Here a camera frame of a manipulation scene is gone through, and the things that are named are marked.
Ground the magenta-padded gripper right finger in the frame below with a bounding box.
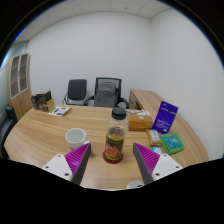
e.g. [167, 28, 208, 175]
[132, 142, 184, 185]

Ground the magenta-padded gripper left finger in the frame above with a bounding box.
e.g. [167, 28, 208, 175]
[41, 142, 93, 186]

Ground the clear bottle with black cap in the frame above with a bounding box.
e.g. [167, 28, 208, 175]
[103, 106, 130, 163]

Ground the small blue sachet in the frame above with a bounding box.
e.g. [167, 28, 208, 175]
[151, 146, 163, 155]

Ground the green cloth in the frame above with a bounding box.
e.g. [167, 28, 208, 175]
[159, 132, 186, 155]

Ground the blue packet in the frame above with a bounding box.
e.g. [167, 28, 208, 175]
[163, 135, 182, 149]

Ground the small yellow box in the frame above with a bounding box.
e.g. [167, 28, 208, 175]
[145, 128, 163, 147]

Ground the white and grey mug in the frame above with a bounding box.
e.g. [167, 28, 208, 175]
[64, 127, 91, 152]

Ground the small round white disc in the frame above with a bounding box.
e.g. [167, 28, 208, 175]
[126, 180, 145, 190]

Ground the orange-brown cardboard box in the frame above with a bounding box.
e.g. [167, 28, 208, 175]
[127, 113, 154, 132]

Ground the purple packet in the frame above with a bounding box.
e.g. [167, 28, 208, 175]
[152, 100, 179, 135]

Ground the white and green pamphlet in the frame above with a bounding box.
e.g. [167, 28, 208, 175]
[47, 105, 72, 117]

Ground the paper with round print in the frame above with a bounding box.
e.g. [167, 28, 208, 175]
[126, 109, 152, 117]

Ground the black sofa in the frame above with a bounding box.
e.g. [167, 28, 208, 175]
[0, 105, 18, 158]

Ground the stack of brown boxes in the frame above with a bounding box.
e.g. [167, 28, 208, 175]
[30, 90, 56, 113]

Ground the wooden side desk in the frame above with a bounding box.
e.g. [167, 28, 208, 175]
[128, 88, 161, 113]

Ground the black office chair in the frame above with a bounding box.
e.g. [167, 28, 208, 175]
[62, 78, 89, 106]

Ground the wooden cabinet with glass doors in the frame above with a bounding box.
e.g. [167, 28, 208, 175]
[7, 53, 33, 121]

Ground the grey mesh office chair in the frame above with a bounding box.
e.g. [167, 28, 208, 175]
[83, 77, 130, 109]

